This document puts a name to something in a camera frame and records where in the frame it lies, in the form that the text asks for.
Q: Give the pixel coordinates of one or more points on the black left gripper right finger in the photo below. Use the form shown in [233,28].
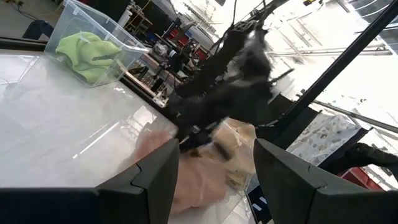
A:
[311,199]

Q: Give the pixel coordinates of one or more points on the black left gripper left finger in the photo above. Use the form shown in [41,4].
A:
[93,205]

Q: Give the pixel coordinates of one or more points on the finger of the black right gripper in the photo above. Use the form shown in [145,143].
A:
[194,153]
[223,151]

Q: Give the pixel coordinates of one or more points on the pink towel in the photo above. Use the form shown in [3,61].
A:
[199,183]

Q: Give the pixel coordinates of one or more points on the bright green towel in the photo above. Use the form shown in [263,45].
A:
[81,49]

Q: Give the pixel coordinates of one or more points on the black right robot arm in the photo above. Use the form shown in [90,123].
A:
[248,68]

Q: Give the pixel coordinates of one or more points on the mustard yellow towel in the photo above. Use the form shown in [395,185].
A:
[239,149]

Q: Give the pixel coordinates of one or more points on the clear plastic bin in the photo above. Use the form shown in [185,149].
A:
[248,183]
[59,21]

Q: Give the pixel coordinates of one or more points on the red box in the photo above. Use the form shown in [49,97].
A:
[360,177]

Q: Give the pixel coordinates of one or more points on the red storage crate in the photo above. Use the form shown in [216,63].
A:
[179,37]

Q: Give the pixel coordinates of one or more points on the white cylinder bottle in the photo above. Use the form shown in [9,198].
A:
[124,18]

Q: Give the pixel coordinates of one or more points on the dark blue chair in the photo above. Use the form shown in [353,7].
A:
[38,28]

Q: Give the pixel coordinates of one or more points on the black metal bracket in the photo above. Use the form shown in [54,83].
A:
[367,155]

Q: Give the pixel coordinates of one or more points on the black aluminium rig frame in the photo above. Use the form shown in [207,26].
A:
[335,68]

